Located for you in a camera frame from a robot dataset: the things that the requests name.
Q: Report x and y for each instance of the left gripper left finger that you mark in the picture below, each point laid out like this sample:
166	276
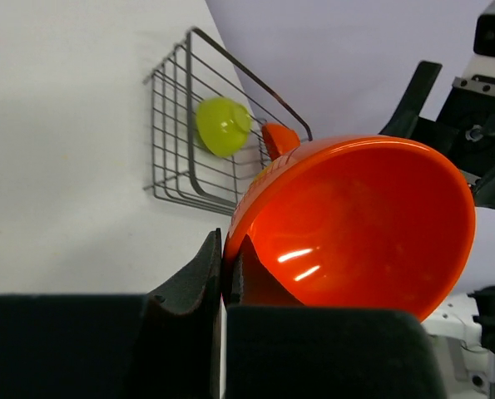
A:
161	344

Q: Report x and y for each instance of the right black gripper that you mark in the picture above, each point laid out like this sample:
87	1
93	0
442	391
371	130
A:
464	130

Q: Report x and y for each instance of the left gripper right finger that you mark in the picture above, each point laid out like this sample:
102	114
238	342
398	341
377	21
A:
277	348

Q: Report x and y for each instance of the red-orange plastic bowl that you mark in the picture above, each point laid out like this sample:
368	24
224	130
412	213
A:
279	139

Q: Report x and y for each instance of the lime green bowl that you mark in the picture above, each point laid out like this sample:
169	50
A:
223	124

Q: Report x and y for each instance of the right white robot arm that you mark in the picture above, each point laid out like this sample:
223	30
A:
467	323

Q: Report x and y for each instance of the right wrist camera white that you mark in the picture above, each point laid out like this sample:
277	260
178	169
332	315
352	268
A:
490	45

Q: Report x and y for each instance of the dark wire dish rack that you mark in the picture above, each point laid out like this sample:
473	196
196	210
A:
184	170

